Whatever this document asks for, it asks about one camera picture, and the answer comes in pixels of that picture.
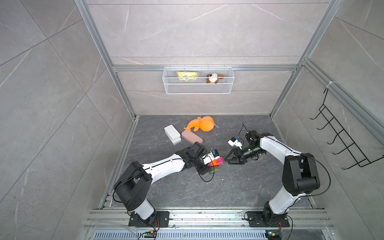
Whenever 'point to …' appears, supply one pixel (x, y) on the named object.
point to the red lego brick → (216, 167)
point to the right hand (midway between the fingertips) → (229, 161)
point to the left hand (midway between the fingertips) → (211, 163)
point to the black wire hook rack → (361, 161)
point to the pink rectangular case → (191, 137)
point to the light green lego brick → (215, 170)
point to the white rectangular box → (173, 134)
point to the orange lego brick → (214, 164)
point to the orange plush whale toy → (205, 123)
